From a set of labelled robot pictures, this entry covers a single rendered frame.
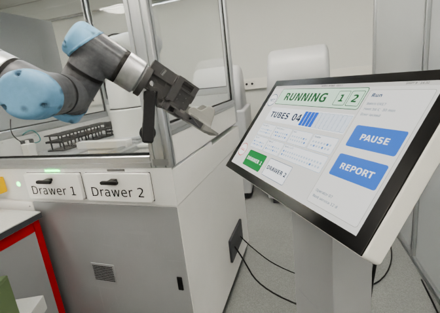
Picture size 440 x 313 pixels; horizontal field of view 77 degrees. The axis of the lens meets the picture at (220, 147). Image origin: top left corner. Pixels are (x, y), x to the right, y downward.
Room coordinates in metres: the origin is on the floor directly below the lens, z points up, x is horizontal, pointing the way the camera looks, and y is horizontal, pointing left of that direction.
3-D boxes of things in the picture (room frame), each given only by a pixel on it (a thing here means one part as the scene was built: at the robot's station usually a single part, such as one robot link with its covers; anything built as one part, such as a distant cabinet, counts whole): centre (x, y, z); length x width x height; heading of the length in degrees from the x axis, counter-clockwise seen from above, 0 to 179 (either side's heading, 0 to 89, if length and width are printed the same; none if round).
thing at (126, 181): (0.99, 0.40, 0.87); 0.29 x 0.02 x 0.11; 71
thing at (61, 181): (1.09, 0.70, 0.87); 0.29 x 0.02 x 0.11; 71
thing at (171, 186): (1.54, 0.50, 0.87); 1.02 x 0.95 x 0.14; 71
